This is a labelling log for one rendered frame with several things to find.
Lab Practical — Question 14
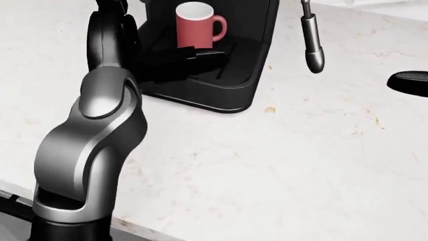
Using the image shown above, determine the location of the black coffee machine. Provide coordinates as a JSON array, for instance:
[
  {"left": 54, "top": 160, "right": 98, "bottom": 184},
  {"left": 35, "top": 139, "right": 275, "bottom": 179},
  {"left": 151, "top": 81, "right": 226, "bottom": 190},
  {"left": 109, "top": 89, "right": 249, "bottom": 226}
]
[{"left": 136, "top": 0, "right": 280, "bottom": 114}]

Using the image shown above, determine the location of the silver steam wand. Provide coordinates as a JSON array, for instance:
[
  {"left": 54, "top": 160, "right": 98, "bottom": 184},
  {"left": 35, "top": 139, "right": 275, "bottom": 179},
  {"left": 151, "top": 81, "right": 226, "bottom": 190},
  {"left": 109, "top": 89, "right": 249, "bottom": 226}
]
[{"left": 299, "top": 0, "right": 327, "bottom": 74}]

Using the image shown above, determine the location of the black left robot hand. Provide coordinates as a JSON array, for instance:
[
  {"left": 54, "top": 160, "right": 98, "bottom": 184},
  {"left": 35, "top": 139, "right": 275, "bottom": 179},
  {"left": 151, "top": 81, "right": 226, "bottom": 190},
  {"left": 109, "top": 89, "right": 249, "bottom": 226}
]
[{"left": 135, "top": 46, "right": 227, "bottom": 84}]

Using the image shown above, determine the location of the red ceramic mug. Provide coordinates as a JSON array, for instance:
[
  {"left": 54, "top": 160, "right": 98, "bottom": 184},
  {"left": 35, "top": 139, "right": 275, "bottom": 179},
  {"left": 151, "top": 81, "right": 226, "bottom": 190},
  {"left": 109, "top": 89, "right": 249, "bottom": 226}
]
[{"left": 175, "top": 2, "right": 228, "bottom": 49}]

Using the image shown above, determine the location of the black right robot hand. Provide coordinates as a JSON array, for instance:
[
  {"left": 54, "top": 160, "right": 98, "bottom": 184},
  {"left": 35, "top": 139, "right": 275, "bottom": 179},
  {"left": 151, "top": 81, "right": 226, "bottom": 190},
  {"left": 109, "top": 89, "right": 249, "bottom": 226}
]
[{"left": 387, "top": 70, "right": 428, "bottom": 98}]

